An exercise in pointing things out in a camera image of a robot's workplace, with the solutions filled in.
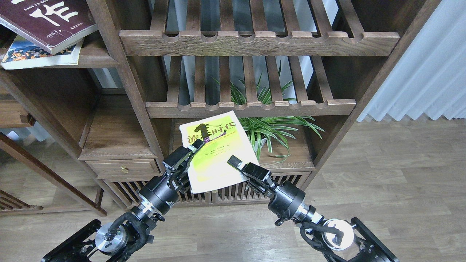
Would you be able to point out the colourful 300 paperback book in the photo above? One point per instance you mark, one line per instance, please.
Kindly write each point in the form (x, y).
(24, 54)

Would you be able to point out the dark wooden bookshelf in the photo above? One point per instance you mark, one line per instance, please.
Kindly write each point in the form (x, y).
(154, 65)

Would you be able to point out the green spider plant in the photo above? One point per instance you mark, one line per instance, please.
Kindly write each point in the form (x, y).
(276, 128)

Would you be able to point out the left slatted cabinet door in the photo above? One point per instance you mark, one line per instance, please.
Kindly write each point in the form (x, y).
(127, 191)

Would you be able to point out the small wooden drawer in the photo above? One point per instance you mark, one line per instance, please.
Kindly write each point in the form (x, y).
(133, 168)

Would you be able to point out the white plant pot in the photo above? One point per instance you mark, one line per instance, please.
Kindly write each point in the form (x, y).
(258, 144)

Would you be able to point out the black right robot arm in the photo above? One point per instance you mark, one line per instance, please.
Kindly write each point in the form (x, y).
(324, 235)

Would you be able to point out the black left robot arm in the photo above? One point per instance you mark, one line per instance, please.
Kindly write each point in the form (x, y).
(131, 231)

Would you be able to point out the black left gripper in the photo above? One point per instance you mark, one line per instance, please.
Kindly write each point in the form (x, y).
(160, 193)

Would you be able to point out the white pleated curtain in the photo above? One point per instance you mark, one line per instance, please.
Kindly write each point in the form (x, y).
(430, 78)

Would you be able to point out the maroon cover thick book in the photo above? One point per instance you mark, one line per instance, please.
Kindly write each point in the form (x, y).
(51, 24)

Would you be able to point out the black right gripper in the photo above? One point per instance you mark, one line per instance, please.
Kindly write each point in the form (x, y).
(286, 200)

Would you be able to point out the yellow green cover book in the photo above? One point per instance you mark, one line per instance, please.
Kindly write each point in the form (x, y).
(224, 137)

